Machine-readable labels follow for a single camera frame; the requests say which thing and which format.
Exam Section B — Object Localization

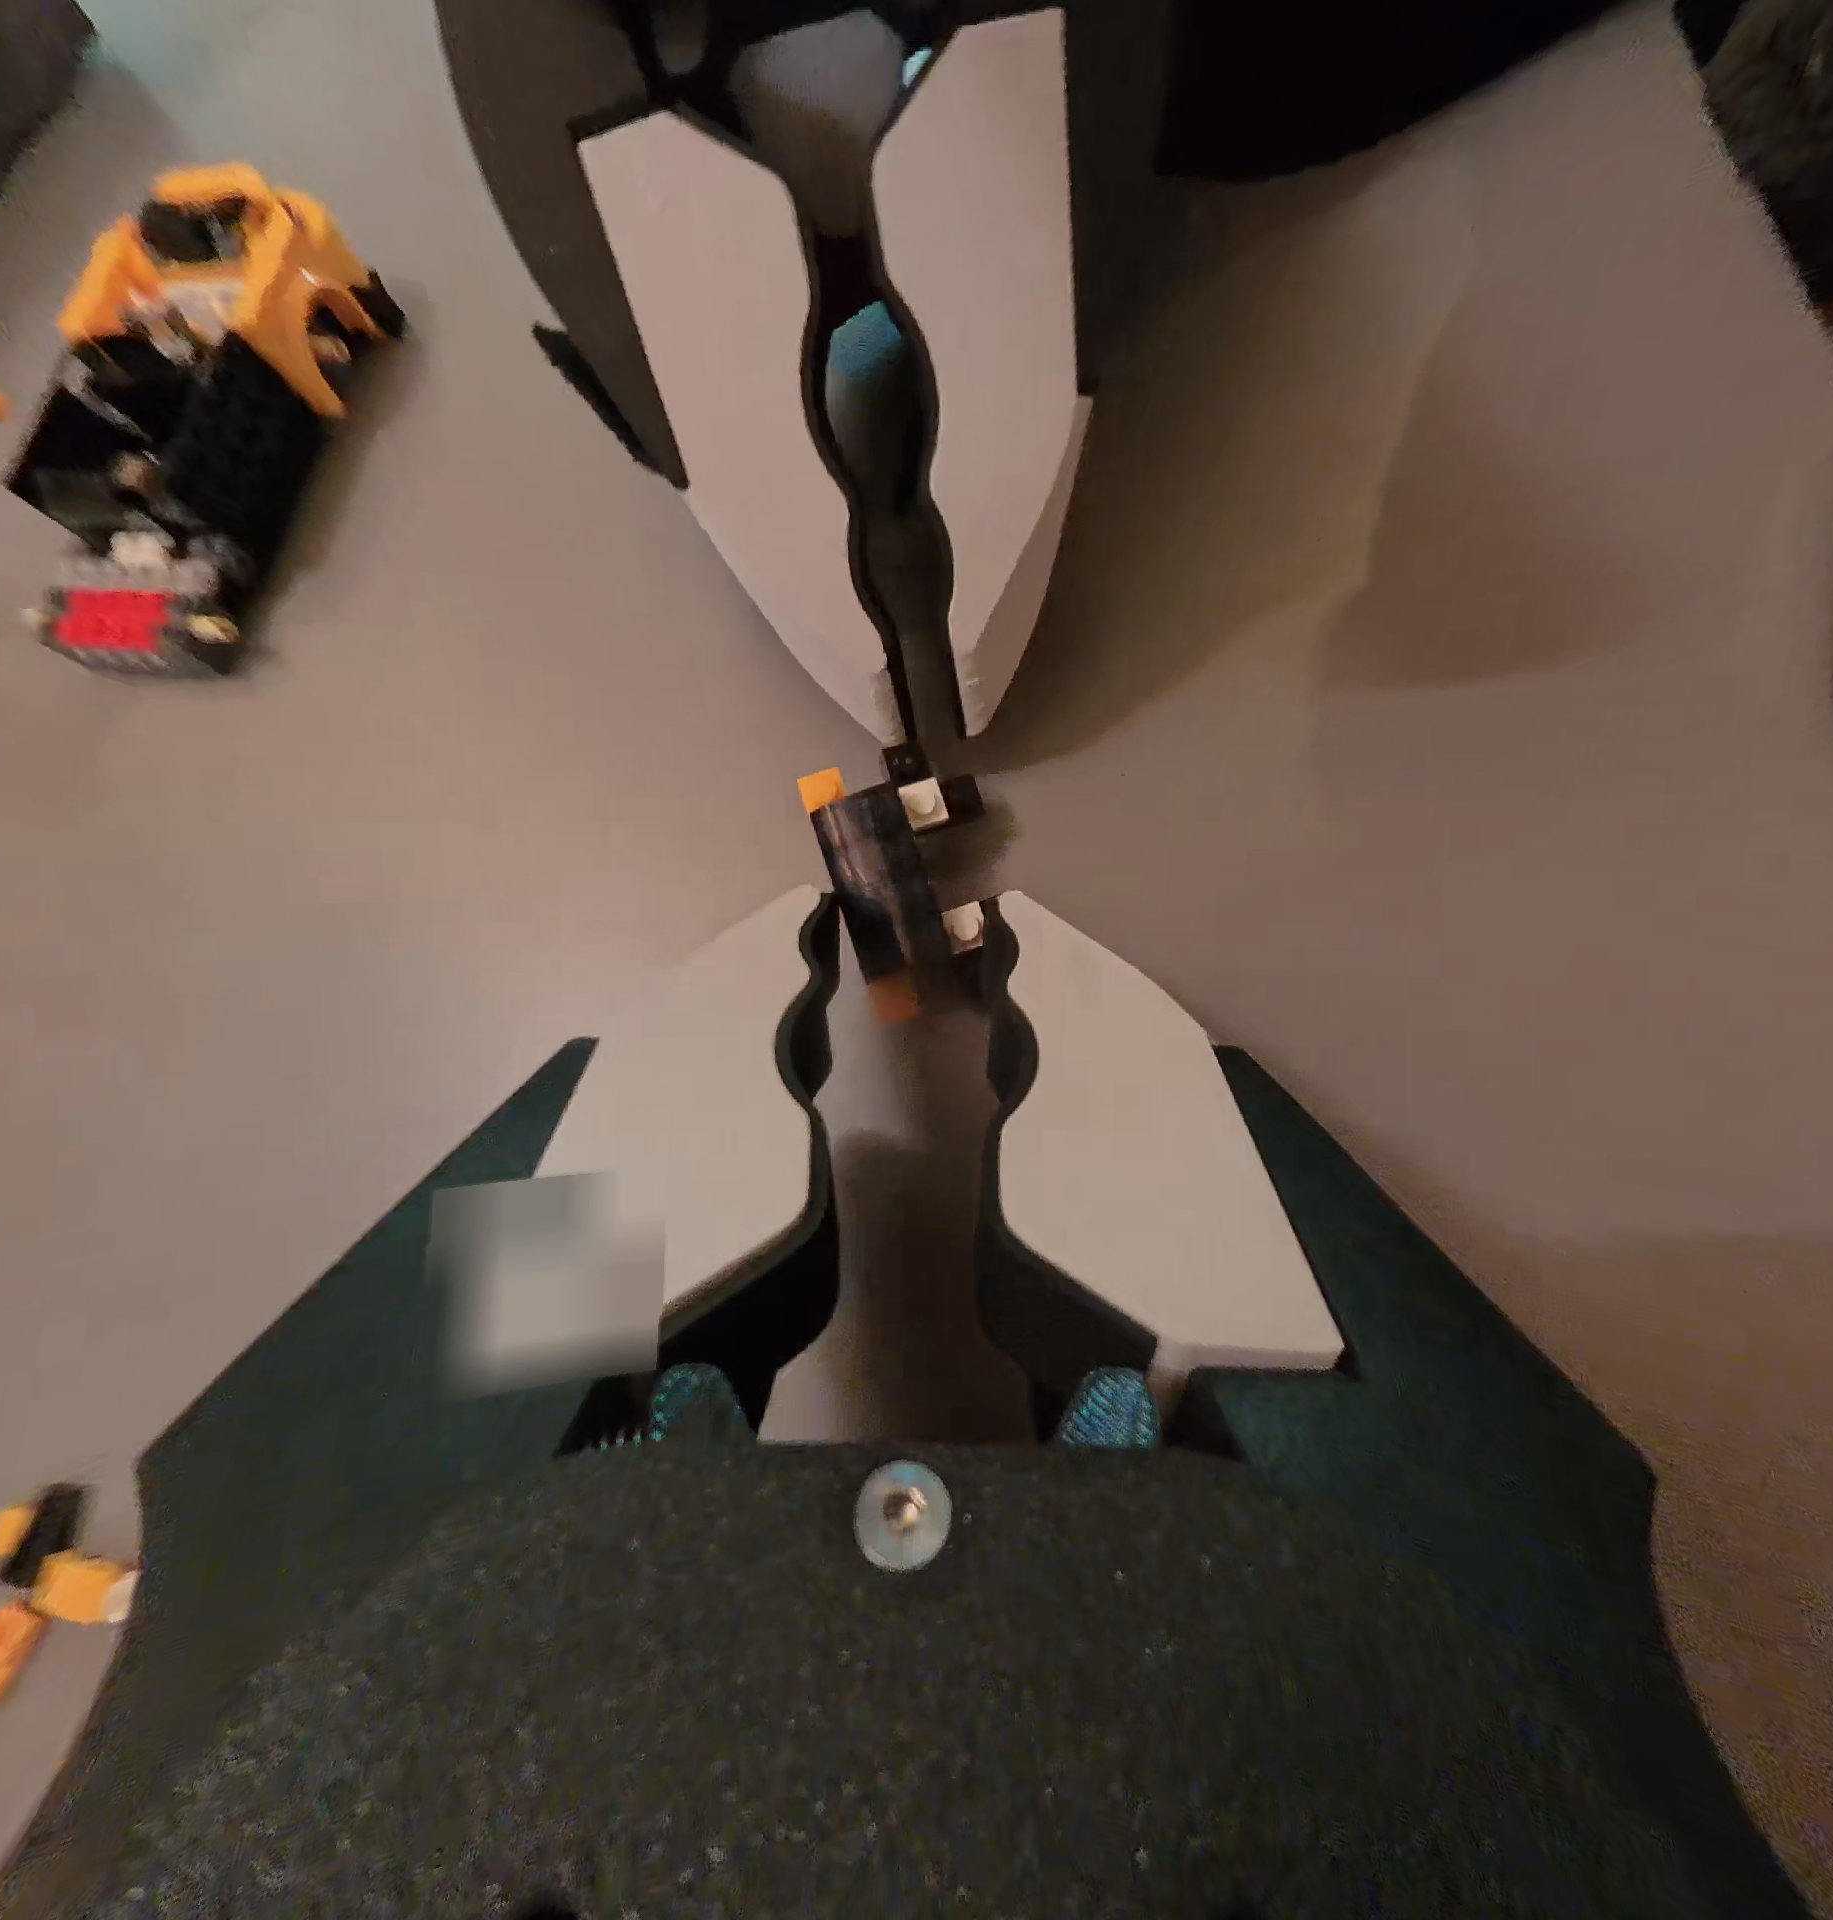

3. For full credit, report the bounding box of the glossy black lego tile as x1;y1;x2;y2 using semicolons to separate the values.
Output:
0;1483;93;1587

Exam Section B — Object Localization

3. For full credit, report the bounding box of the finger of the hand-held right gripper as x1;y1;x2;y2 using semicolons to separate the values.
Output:
574;104;917;744
863;0;1087;744

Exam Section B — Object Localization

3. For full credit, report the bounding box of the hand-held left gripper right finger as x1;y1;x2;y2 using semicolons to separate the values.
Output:
976;890;1348;1407

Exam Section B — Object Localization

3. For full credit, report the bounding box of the long orange lego plate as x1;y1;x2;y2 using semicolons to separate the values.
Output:
0;1504;142;1633

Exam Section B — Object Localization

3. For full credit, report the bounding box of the black and orange lego sub-assembly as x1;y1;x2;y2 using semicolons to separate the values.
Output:
795;737;1015;1025

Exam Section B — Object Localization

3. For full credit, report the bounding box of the partly built lego car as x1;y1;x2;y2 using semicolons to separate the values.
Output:
0;163;407;679

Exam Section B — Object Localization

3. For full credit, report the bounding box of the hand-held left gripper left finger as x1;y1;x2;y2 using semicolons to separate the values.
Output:
554;884;846;1403

